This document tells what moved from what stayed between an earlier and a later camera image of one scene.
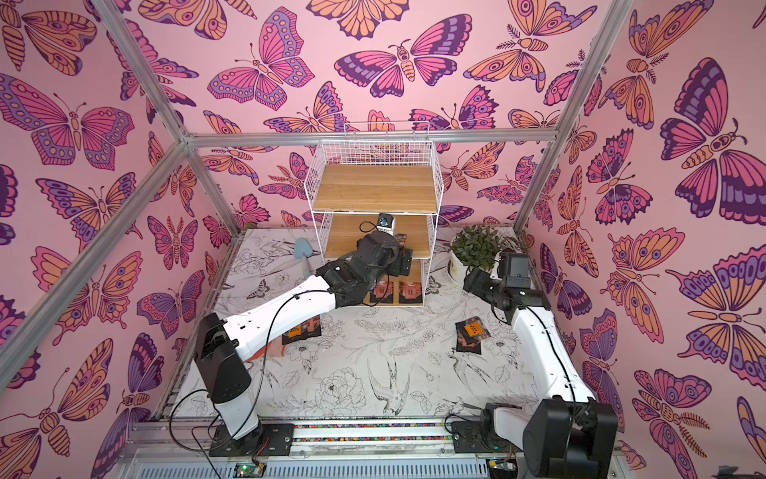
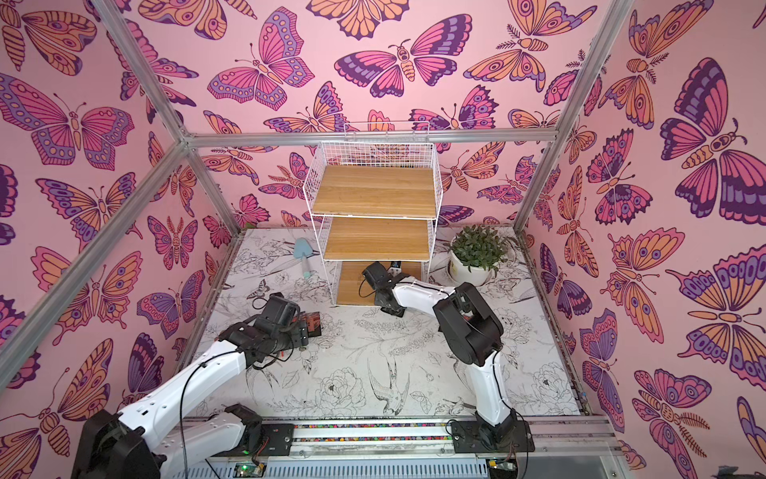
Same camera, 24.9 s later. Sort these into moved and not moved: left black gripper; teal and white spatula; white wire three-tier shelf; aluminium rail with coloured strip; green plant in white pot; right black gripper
Moved: right black gripper; left black gripper
Not moved: green plant in white pot; teal and white spatula; aluminium rail with coloured strip; white wire three-tier shelf
